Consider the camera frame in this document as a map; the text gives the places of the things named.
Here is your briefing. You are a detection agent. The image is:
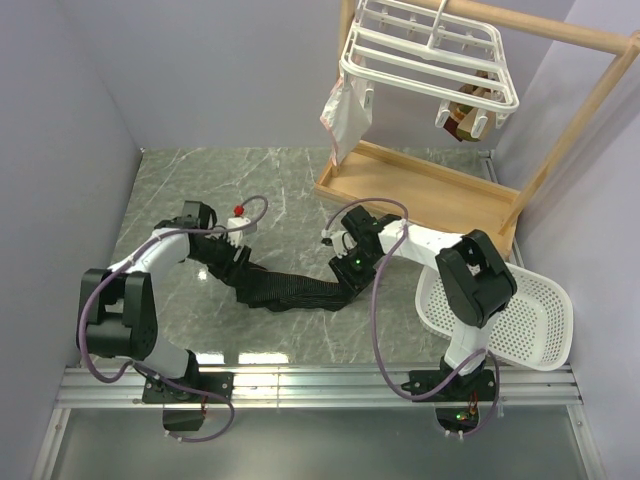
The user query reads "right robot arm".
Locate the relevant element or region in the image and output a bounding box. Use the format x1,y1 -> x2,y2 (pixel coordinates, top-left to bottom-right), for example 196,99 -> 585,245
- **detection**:
321,206 -> 517,400

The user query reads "white perforated basket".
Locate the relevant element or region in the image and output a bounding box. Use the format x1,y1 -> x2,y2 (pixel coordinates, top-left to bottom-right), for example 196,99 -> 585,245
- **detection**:
415,263 -> 574,371

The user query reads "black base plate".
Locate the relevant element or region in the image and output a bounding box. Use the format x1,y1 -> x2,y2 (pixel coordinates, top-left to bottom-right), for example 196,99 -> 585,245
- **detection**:
401,369 -> 499,403
142,372 -> 234,404

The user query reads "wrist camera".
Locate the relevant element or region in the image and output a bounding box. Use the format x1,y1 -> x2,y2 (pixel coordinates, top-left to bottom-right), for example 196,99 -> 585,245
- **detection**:
226,205 -> 257,247
321,229 -> 356,258

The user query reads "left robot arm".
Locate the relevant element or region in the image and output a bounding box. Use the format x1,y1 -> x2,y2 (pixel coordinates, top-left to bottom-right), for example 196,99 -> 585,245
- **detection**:
76,201 -> 265,402

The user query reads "wooden rack with tray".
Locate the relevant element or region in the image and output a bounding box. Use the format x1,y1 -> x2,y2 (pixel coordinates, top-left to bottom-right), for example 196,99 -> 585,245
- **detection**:
315,1 -> 639,255

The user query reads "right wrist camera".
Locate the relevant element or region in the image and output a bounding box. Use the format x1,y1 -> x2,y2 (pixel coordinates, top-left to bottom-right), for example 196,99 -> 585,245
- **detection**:
321,229 -> 356,258

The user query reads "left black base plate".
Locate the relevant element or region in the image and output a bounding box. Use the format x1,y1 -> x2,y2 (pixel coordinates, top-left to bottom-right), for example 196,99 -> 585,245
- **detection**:
142,372 -> 234,404

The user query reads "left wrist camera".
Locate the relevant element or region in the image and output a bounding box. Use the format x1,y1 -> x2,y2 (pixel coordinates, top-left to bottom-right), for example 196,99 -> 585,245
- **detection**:
226,205 -> 257,247

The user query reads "black striped underwear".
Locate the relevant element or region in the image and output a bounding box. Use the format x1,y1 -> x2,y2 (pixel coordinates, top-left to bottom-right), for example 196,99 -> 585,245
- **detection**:
207,262 -> 372,313

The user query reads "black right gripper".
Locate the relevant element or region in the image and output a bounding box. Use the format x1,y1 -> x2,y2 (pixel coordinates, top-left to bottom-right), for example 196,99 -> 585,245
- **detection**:
329,247 -> 382,304

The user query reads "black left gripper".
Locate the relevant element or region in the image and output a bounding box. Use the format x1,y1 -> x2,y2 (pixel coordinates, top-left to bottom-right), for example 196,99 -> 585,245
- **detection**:
191,231 -> 252,288

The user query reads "white plastic clip hanger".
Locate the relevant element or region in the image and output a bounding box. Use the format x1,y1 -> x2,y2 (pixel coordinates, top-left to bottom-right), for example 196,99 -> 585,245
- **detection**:
339,1 -> 519,140

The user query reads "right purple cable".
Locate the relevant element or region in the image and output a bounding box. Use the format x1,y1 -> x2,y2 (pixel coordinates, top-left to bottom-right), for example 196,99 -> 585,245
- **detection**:
323,198 -> 501,441

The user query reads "aluminium mounting rail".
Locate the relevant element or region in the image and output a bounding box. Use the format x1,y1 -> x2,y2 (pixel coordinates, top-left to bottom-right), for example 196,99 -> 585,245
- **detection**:
54,364 -> 582,410

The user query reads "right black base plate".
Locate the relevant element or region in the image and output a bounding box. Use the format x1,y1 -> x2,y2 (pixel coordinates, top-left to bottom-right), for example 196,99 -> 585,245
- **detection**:
401,369 -> 499,403

